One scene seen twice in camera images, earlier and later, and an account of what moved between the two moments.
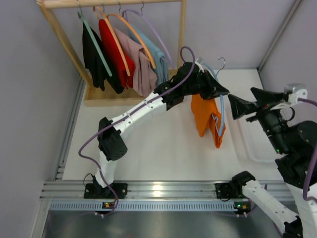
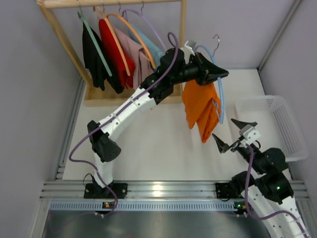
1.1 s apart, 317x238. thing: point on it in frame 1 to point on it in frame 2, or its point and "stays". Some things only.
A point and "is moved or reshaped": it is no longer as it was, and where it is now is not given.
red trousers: x=110 y=45 stays
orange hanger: x=131 y=29 stays
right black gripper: x=259 y=109 to x=236 y=143
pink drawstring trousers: x=145 y=77 stays
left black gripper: x=204 y=84 to x=203 y=70
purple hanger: x=141 y=14 stays
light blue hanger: x=207 y=64 is moved or reshaped
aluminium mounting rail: x=147 y=190 stays
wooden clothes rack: x=93 y=95 stays
